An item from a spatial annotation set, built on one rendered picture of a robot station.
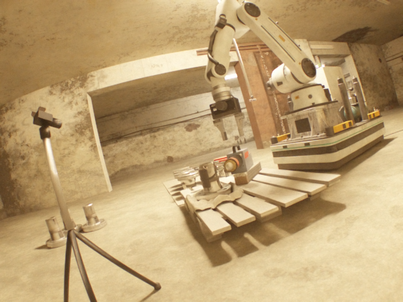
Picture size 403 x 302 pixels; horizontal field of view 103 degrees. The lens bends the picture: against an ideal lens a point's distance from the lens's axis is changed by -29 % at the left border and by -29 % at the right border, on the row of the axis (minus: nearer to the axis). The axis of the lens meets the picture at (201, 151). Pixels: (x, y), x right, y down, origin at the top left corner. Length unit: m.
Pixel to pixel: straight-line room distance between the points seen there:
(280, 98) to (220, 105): 4.71
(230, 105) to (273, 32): 0.87
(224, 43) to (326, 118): 1.23
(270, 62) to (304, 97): 4.28
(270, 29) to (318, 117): 0.95
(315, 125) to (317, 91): 0.36
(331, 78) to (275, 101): 3.42
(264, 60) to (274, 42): 4.30
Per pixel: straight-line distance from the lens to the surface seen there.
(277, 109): 6.19
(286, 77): 2.38
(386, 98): 10.89
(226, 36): 2.06
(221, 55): 1.92
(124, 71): 5.65
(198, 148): 10.74
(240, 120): 1.82
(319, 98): 2.39
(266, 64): 6.46
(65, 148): 5.63
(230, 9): 2.27
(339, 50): 9.03
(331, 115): 2.44
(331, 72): 3.05
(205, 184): 1.52
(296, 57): 2.29
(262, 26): 2.19
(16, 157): 6.36
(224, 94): 1.80
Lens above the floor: 0.53
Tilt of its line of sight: 2 degrees down
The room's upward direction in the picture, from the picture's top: 15 degrees counter-clockwise
